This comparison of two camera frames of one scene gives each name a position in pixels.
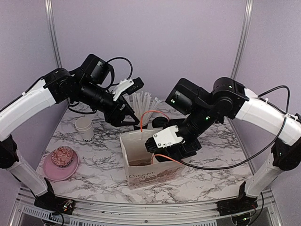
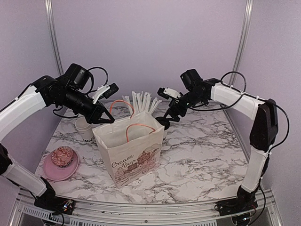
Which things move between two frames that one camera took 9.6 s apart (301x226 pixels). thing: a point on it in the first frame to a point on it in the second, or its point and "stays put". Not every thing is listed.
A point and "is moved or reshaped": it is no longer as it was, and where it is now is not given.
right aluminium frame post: x=244 y=29 stays put
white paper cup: x=159 y=122 is moved or reshaped
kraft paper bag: x=141 y=168 to x=131 y=146
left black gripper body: x=110 y=116 to x=91 y=115
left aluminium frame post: x=51 y=19 stays put
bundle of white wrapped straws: x=143 y=105 stays put
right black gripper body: x=187 y=150 to x=182 y=110
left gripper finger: x=130 y=113 to x=111 y=120
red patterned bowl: x=62 y=156 stays put
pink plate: x=55 y=173 stays put
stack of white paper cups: x=85 y=125 stays put
